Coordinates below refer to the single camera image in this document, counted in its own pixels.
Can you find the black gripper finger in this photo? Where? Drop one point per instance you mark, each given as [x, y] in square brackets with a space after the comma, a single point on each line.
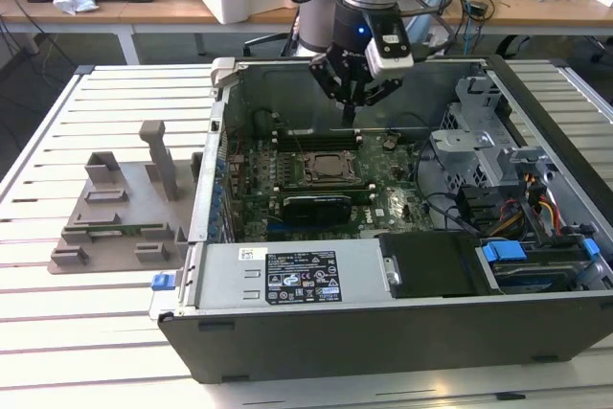
[380, 90]
[323, 74]

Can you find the CPU socket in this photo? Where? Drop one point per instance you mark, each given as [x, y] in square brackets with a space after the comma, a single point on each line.
[306, 178]

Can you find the coin cell battery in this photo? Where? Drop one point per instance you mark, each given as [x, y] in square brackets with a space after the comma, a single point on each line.
[389, 143]

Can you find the black RAM slot bank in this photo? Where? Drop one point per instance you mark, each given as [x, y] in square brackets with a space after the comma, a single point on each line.
[325, 188]
[316, 140]

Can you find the black round component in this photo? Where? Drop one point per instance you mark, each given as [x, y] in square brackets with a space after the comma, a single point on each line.
[262, 122]

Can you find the green motherboard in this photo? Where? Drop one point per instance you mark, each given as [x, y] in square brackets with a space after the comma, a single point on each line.
[388, 174]

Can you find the metal drive cage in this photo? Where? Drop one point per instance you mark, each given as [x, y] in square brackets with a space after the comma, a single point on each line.
[479, 160]

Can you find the black graphics card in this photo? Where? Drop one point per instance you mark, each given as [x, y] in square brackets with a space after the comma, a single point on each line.
[316, 211]

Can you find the black plastic shroud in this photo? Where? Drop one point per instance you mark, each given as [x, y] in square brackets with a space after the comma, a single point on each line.
[431, 265]

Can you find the hard disk in blue carrier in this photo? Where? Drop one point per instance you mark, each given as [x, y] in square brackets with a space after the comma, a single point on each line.
[503, 252]

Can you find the grey power supply unit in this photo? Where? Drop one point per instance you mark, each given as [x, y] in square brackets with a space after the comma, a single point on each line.
[230, 279]

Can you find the grey parts rack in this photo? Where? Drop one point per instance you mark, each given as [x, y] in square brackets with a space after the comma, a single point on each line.
[139, 208]

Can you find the open black PC case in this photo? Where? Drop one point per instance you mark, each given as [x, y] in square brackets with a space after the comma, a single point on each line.
[383, 342]

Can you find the green RAM stick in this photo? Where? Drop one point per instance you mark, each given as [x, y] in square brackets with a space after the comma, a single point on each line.
[124, 228]

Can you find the crumpled white paper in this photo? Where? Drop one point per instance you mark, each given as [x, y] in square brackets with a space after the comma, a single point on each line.
[72, 3]

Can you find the blue plastic clip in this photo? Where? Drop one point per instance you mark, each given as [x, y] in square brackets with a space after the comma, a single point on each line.
[590, 246]

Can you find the blue case latch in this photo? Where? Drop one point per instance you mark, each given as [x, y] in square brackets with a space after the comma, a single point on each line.
[162, 282]

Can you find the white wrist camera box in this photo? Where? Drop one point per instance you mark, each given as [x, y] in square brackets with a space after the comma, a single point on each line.
[390, 61]

